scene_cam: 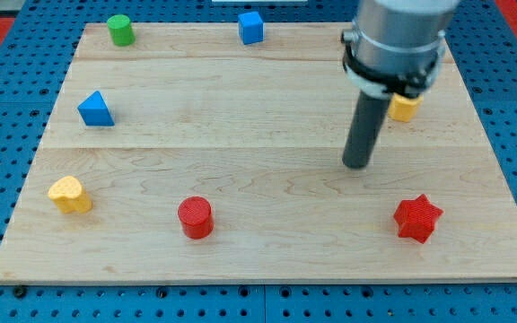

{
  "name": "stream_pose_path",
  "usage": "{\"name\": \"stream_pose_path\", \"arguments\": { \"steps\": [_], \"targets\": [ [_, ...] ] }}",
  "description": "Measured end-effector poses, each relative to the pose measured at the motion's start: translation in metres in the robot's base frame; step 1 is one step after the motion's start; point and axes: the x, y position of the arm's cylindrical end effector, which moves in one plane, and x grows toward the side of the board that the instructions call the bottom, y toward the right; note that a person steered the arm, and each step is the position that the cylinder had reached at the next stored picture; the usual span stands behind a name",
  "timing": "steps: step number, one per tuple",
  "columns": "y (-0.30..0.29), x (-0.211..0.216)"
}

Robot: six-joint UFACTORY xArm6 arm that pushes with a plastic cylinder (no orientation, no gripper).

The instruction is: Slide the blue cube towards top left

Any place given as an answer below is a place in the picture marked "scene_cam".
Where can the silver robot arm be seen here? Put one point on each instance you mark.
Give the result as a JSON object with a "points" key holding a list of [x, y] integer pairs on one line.
{"points": [[396, 46]]}

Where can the wooden board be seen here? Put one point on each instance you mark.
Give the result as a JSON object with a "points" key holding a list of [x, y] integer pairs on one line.
{"points": [[259, 132]]}

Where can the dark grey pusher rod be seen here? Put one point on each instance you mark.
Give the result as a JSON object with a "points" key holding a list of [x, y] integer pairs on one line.
{"points": [[366, 125]]}

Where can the blue cube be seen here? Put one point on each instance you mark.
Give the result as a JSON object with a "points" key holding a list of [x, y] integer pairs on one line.
{"points": [[251, 28]]}

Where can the green cylinder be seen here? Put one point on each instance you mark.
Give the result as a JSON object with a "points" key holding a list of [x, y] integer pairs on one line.
{"points": [[120, 29]]}

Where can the red star block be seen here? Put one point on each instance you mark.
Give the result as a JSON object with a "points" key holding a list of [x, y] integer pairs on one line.
{"points": [[417, 218]]}

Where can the yellow heart block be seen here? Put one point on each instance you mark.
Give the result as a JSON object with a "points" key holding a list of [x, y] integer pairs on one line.
{"points": [[69, 195]]}

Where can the blue triangular prism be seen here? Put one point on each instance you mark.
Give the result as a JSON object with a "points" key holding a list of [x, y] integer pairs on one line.
{"points": [[95, 112]]}

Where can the red cylinder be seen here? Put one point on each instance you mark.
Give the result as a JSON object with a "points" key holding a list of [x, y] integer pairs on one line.
{"points": [[196, 217]]}

